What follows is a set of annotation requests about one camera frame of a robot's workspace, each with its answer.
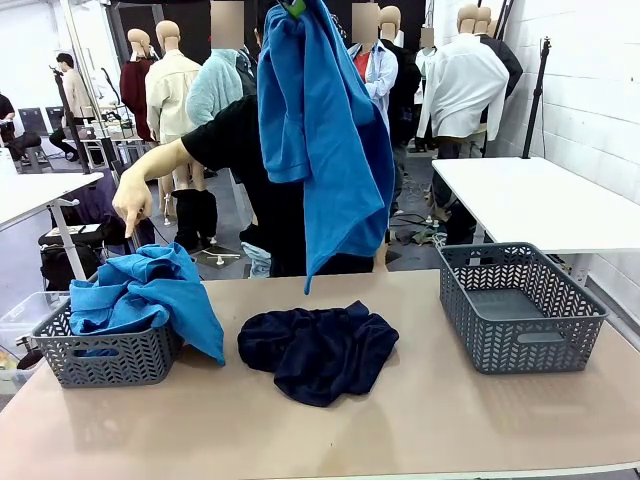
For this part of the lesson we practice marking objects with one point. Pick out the seated person in dark clothes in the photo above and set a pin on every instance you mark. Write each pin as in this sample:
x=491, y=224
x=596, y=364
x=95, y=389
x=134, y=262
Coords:
x=62, y=142

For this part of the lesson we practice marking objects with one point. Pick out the mannequin in black coat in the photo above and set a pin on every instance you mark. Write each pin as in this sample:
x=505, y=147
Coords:
x=407, y=85

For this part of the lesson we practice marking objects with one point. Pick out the mannequin in grey vest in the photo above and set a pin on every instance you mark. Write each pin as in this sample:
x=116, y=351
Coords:
x=247, y=75

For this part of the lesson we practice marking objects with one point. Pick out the mannequin in white teal top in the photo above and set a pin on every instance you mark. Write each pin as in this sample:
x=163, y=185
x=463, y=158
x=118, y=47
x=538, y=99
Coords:
x=425, y=65

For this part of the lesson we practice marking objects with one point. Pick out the mannequin red top blue shirt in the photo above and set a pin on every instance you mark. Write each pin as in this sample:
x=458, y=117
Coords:
x=375, y=75

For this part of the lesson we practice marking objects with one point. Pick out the person's left forearm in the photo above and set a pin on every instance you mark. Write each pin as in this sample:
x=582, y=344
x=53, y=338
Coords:
x=381, y=250

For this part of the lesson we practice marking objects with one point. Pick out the mannequin in maroon top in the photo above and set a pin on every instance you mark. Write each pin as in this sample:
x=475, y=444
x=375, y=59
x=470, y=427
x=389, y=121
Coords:
x=134, y=90

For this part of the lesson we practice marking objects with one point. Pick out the mannequin in white shirt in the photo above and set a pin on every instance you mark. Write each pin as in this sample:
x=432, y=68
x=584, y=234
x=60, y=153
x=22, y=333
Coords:
x=465, y=85

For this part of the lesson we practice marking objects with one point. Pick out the mannequin in black jacket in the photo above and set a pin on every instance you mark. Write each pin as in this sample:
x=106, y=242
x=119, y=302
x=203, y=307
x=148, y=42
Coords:
x=510, y=65

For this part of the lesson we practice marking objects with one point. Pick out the person's right hand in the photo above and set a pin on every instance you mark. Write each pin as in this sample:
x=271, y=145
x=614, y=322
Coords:
x=131, y=200

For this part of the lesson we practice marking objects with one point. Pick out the mannequin base plate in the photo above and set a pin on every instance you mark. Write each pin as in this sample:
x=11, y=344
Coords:
x=218, y=256

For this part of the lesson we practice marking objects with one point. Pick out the white table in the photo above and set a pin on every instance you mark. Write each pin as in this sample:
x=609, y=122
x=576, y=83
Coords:
x=30, y=195
x=540, y=200

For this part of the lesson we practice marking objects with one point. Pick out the light denim jeans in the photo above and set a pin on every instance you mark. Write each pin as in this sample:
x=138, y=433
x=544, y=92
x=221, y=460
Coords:
x=257, y=262

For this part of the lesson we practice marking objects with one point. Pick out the person's right forearm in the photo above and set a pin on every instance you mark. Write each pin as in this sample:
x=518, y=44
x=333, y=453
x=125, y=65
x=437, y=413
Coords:
x=165, y=157

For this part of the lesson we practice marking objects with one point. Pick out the mannequin in cream jacket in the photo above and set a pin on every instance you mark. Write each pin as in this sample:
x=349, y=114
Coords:
x=172, y=100

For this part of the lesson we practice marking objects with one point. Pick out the dark purple cloth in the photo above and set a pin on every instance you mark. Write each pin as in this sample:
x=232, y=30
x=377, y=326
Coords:
x=100, y=210

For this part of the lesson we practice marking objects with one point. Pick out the seated person in black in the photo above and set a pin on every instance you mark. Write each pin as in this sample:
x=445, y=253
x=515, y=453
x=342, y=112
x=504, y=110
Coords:
x=10, y=130

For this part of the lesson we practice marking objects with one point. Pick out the black bag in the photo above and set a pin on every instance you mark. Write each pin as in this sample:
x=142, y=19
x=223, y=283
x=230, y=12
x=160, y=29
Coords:
x=65, y=265

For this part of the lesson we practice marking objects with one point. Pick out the person in black t-shirt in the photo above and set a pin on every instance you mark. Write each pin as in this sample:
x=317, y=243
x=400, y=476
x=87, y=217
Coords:
x=235, y=140

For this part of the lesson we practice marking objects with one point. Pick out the slanted metal pole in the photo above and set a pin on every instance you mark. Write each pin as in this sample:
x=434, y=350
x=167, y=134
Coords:
x=100, y=116

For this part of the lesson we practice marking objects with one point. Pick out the black fuzzy boots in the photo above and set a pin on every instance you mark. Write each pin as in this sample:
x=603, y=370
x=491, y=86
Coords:
x=195, y=215

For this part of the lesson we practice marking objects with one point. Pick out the blue terry cloth garment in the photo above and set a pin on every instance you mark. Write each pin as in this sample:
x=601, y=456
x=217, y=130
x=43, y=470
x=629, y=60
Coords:
x=100, y=310

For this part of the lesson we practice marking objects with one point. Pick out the blue polo shirt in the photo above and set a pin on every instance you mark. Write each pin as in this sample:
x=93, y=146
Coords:
x=330, y=150

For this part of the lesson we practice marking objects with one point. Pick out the grey woven plastic basket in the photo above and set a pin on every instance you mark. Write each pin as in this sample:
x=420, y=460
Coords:
x=125, y=360
x=525, y=360

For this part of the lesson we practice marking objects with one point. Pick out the blue garment with red label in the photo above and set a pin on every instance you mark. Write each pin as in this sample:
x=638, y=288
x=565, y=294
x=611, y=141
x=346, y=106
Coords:
x=165, y=270

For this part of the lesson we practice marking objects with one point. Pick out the dark navy garment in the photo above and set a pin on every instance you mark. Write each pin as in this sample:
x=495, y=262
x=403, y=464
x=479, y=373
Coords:
x=315, y=350

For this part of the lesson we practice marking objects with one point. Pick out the clear plastic bin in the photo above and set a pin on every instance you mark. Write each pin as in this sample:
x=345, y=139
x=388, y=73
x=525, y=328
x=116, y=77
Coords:
x=20, y=320

